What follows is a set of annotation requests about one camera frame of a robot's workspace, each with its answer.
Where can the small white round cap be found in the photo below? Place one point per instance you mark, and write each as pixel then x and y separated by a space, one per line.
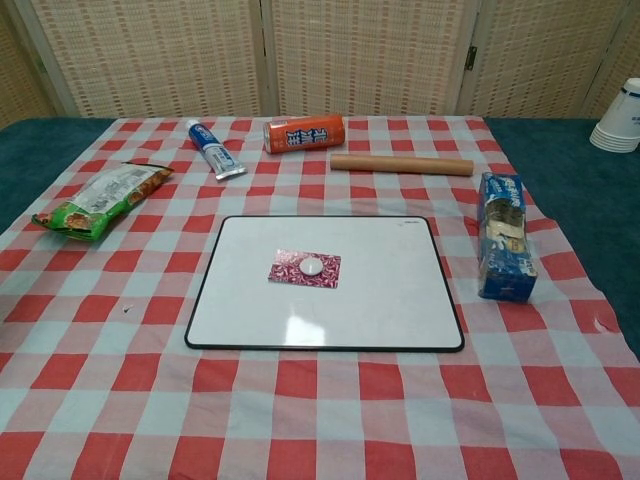
pixel 310 266

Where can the small pink patterned packet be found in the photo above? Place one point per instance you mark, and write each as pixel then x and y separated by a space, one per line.
pixel 282 272

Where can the orange drink can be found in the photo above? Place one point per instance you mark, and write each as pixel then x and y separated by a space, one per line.
pixel 305 134

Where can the wooden rolling pin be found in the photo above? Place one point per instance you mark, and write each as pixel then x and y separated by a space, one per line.
pixel 400 165

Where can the blue white toothpaste tube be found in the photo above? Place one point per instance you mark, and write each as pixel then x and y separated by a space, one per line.
pixel 214 150

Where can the red white checkered tablecloth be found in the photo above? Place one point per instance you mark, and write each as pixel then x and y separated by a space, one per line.
pixel 320 400

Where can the blue cookie box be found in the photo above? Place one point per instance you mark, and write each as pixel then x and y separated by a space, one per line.
pixel 505 250

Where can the woven folding screen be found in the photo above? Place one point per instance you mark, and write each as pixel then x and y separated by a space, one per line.
pixel 350 55

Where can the green snack bag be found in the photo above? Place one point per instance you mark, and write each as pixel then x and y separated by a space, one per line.
pixel 100 200

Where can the white paper cup stack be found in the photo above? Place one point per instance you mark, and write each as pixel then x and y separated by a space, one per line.
pixel 617 125

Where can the white board black frame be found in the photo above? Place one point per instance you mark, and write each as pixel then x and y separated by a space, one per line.
pixel 390 300

